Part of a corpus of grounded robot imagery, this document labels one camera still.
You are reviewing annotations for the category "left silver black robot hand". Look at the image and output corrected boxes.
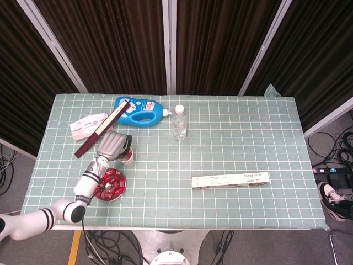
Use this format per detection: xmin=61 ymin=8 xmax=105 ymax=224
xmin=95 ymin=130 xmax=133 ymax=163

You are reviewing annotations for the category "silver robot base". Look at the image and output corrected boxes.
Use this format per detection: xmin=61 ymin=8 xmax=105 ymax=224
xmin=129 ymin=229 xmax=212 ymax=265

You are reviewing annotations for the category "white paper cup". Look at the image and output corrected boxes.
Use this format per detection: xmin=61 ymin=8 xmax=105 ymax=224
xmin=120 ymin=150 xmax=135 ymax=166

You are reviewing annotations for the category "white pink wet wipes pack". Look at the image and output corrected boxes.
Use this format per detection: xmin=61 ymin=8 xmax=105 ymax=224
xmin=69 ymin=112 xmax=114 ymax=143

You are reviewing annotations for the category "round metal plate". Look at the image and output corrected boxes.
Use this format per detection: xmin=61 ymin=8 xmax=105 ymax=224
xmin=95 ymin=167 xmax=127 ymax=202

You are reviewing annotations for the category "blue detergent bottle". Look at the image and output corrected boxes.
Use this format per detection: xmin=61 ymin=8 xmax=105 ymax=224
xmin=114 ymin=96 xmax=173 ymax=128

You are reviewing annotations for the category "clear plastic water bottle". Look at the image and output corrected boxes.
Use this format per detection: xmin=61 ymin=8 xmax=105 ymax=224
xmin=172 ymin=104 xmax=189 ymax=141

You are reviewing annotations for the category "dark fabric partition screen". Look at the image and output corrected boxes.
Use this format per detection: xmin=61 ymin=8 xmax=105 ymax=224
xmin=238 ymin=0 xmax=353 ymax=139
xmin=168 ymin=0 xmax=293 ymax=96
xmin=16 ymin=0 xmax=173 ymax=95
xmin=0 ymin=0 xmax=89 ymax=161

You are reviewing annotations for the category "yellow strip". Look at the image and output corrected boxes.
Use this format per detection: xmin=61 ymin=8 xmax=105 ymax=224
xmin=67 ymin=230 xmax=83 ymax=265

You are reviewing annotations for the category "green checked tablecloth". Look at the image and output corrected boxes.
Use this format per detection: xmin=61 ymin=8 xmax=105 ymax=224
xmin=20 ymin=84 xmax=330 ymax=231

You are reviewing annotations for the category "baking paper box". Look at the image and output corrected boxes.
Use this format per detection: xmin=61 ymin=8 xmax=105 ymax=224
xmin=191 ymin=171 xmax=270 ymax=190

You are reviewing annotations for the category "black and white sneaker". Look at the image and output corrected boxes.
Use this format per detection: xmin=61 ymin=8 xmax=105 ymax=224
xmin=317 ymin=181 xmax=353 ymax=223

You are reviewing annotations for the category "black foot pedal box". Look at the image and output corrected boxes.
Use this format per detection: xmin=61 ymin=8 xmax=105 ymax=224
xmin=327 ymin=173 xmax=350 ymax=191

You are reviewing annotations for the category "black floor cable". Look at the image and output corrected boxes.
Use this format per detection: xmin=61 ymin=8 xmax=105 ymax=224
xmin=81 ymin=218 xmax=151 ymax=265
xmin=306 ymin=110 xmax=353 ymax=172

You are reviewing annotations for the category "white table frame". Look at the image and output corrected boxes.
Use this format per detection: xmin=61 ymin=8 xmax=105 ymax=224
xmin=51 ymin=224 xmax=328 ymax=232

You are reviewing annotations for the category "grey floor cable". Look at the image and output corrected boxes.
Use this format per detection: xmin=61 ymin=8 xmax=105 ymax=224
xmin=0 ymin=143 xmax=20 ymax=197

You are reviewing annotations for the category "black cable with adapter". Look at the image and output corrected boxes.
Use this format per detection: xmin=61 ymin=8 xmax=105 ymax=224
xmin=212 ymin=230 xmax=235 ymax=265

